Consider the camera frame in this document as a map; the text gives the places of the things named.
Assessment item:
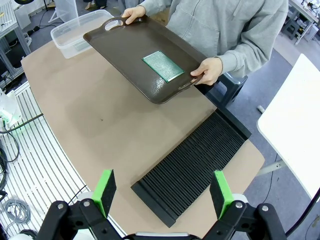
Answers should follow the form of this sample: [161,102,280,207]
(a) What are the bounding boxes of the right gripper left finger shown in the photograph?
[37,169,133,240]

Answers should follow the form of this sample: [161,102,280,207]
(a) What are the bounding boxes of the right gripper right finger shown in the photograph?
[192,170,288,240]

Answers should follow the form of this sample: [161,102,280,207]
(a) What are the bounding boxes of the green PCB board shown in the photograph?
[141,50,185,83]

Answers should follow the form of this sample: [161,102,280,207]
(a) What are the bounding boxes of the dark brown plastic tray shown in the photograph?
[82,14,208,105]

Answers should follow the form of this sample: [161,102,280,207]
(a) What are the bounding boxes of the person's left forearm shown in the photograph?
[217,37,278,77]

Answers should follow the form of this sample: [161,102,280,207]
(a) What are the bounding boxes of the person's right forearm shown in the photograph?
[139,0,173,16]

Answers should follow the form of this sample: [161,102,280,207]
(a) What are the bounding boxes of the person's left hand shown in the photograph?
[190,56,223,86]

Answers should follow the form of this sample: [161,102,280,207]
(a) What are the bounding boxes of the person's right hand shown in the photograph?
[121,6,147,25]

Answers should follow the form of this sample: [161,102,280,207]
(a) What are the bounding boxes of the black slotted PCB rack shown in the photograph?
[131,107,252,228]

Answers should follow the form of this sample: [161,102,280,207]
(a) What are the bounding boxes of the white slotted mounting platform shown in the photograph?
[0,82,126,240]

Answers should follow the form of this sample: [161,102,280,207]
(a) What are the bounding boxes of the large white table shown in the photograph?
[257,53,320,198]

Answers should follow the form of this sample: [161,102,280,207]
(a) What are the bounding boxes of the gray plastic stool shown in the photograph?
[204,72,249,109]

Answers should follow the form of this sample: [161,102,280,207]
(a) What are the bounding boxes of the clear plastic box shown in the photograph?
[50,9,126,60]

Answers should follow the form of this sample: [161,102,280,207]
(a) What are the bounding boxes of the person in gray hoodie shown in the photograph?
[139,0,290,78]

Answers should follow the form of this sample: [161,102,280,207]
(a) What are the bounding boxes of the gray coiled cable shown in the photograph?
[3,198,32,232]

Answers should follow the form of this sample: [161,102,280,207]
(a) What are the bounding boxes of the thin black camera cable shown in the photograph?
[287,187,320,236]

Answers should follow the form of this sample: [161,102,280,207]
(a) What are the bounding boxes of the metal frame shelf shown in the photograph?
[0,0,32,83]

